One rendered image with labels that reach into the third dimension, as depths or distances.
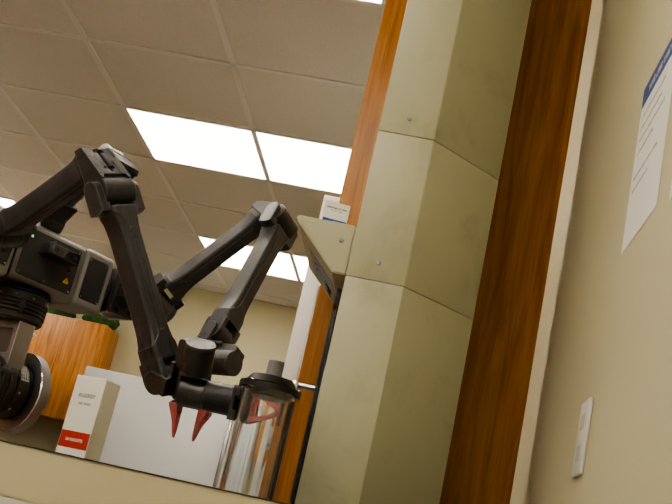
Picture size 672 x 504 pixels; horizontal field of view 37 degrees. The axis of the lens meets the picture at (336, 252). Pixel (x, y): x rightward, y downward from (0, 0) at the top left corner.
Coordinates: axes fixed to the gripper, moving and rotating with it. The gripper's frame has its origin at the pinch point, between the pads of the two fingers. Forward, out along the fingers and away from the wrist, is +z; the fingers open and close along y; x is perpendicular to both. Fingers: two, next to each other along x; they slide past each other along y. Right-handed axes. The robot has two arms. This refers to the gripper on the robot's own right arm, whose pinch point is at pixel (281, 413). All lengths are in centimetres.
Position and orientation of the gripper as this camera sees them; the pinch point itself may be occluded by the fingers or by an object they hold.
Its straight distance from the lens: 190.5
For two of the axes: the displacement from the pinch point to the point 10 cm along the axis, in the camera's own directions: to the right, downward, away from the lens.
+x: -2.3, 9.6, -1.4
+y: 0.4, 1.5, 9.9
